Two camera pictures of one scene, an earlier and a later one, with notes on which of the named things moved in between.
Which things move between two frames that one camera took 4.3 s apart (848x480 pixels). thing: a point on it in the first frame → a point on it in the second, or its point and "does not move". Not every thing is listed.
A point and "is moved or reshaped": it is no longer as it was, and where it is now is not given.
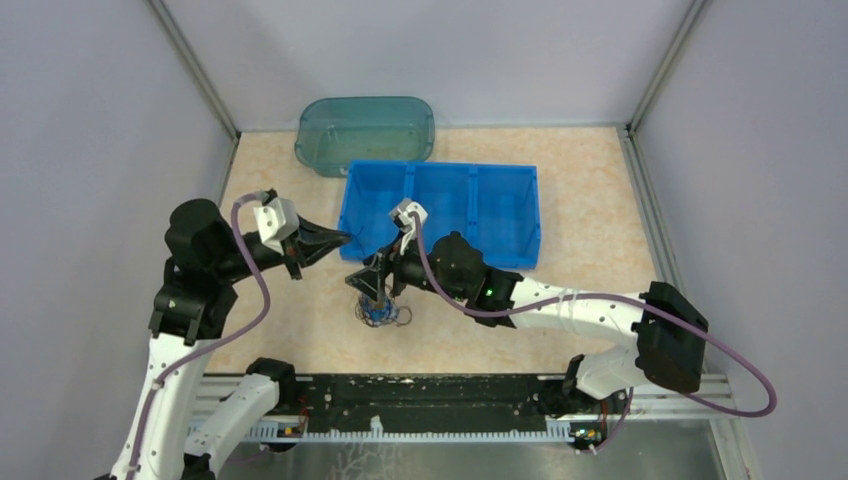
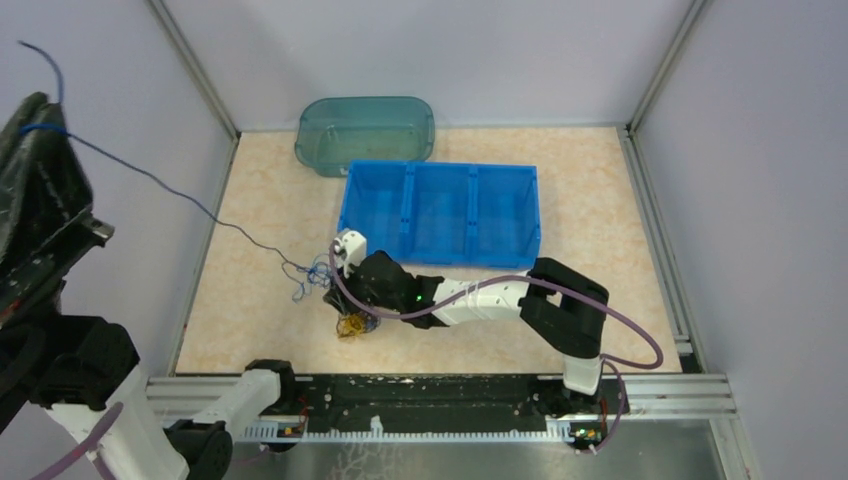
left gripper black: (297, 250) → (45, 199)
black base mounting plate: (439, 397) does not move
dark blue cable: (358, 240) is moved or reshaped
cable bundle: (381, 312) is moved or reshaped
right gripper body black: (409, 267) → (364, 296)
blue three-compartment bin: (495, 206) does not move
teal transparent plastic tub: (333, 130) does not move
